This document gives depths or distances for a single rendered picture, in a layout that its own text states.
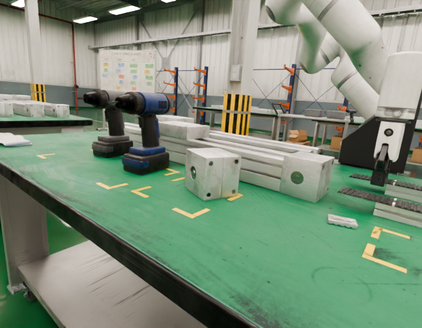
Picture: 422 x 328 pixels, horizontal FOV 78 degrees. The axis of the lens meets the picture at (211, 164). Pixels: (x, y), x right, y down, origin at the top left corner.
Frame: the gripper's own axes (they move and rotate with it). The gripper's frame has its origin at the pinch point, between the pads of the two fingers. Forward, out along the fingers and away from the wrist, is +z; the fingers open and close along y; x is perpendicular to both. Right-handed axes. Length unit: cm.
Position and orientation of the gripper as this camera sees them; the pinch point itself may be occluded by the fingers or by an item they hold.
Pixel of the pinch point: (379, 177)
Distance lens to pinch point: 85.2
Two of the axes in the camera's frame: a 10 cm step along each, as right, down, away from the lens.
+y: 6.3, -1.4, 7.6
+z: -0.7, 9.7, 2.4
